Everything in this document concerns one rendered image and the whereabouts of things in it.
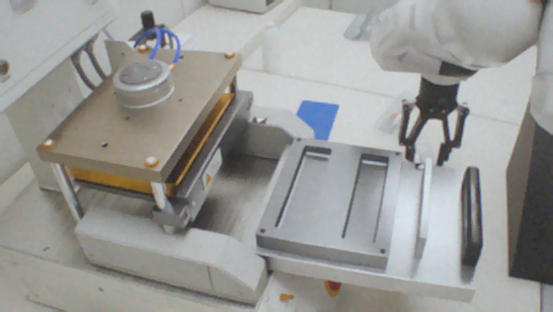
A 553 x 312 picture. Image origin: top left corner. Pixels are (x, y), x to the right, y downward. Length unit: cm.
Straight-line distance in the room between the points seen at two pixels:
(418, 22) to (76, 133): 43
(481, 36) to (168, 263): 43
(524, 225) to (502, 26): 54
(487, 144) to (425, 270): 63
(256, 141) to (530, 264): 52
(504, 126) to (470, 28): 85
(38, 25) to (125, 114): 17
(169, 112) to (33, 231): 31
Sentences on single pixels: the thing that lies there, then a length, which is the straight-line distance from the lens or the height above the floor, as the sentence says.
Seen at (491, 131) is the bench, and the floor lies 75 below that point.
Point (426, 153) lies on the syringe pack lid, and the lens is 108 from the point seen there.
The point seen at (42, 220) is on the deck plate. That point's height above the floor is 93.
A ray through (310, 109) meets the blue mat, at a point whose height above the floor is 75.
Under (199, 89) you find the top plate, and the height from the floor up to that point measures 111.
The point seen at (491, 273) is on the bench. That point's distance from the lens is 92.
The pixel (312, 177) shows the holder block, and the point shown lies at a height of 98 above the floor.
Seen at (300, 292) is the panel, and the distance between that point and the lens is 71.
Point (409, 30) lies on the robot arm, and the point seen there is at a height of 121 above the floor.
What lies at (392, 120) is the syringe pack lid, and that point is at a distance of 117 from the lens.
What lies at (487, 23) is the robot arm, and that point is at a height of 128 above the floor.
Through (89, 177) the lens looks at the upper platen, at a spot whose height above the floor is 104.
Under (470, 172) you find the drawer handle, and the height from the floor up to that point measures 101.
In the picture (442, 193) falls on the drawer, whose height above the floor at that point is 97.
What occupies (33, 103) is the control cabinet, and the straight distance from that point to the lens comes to 73.
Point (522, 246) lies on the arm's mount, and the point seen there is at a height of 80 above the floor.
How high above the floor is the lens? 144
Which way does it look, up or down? 40 degrees down
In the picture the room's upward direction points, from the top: 3 degrees counter-clockwise
